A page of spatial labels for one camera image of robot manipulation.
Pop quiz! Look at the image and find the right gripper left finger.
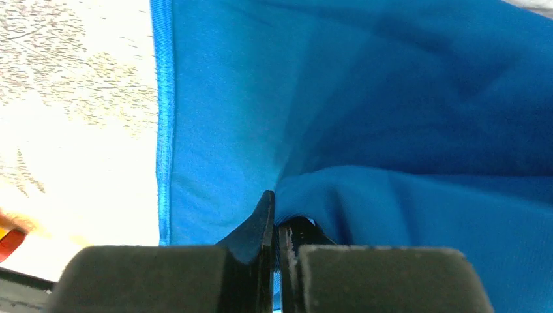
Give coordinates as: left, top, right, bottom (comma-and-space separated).
45, 191, 275, 313

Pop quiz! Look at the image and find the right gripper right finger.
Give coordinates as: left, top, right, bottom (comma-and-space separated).
278, 217, 493, 313

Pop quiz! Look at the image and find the blue cloth napkin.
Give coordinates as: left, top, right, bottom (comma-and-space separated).
151, 1, 552, 312

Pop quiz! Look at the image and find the blue orange toy car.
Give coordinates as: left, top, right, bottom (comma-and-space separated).
0, 216, 27, 263

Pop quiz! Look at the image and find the floral tablecloth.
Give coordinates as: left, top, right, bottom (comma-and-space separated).
1, 1, 159, 281

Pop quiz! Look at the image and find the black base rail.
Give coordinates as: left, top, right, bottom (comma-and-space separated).
1, 268, 55, 313

